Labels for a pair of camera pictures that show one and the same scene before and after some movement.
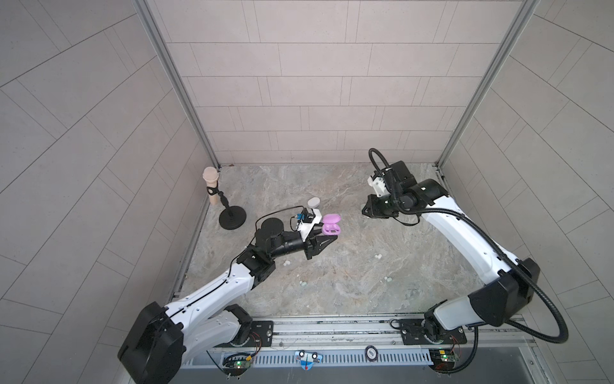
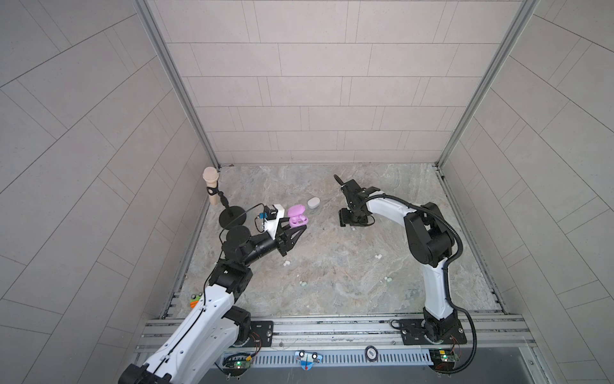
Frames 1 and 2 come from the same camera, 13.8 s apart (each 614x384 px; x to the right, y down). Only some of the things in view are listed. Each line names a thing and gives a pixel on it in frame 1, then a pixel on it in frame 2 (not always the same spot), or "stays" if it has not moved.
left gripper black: [312, 248] → [283, 244]
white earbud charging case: [313, 202] stays
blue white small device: [307, 359] stays
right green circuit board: [444, 359] stays
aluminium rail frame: [348, 334] stays
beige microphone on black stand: [232, 217] stays
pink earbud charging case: [330, 226] → [297, 218]
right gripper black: [372, 210] → [344, 218]
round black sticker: [371, 354] stays
